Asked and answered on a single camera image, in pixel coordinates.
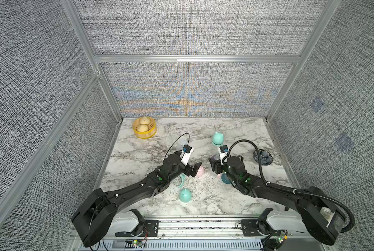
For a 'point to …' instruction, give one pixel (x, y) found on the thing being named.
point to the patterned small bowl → (266, 158)
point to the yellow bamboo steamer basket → (150, 133)
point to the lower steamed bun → (142, 127)
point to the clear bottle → (217, 156)
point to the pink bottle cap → (200, 171)
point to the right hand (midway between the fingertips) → (214, 152)
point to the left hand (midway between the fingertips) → (196, 156)
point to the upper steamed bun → (144, 120)
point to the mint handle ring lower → (183, 177)
